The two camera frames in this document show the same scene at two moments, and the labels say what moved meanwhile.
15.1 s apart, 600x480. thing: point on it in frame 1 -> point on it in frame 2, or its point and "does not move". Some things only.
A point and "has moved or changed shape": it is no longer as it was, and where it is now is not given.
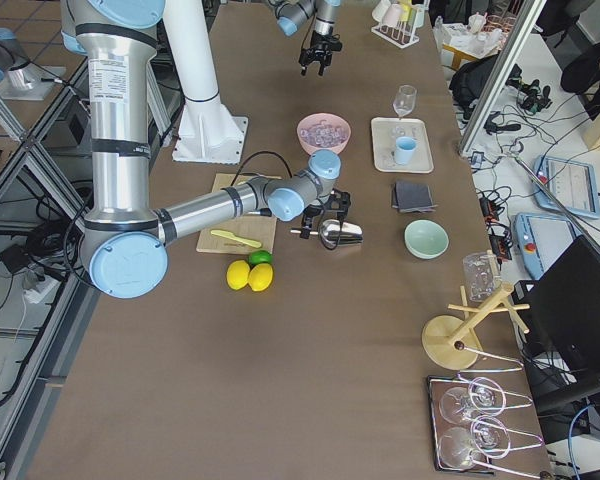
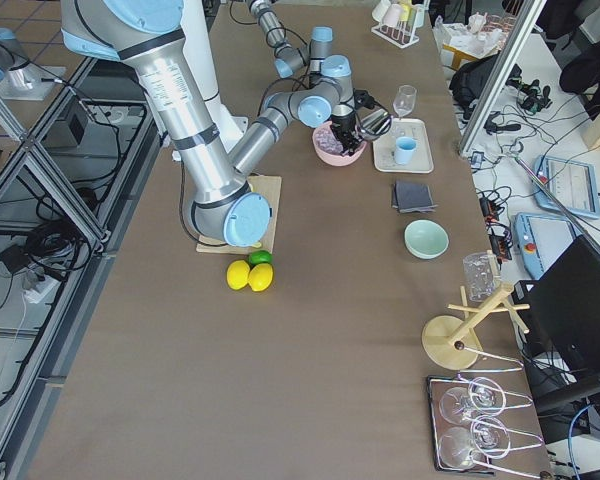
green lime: x=260 y=256 does not move
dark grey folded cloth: x=413 y=197 does not move
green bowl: x=425 y=240 does not move
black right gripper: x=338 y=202 -> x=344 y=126
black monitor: x=570 y=315 does not move
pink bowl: x=323 y=130 has moved or changed shape
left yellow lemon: x=237 y=274 does not move
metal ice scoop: x=350 y=233 -> x=374 y=124
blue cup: x=404 y=149 does not move
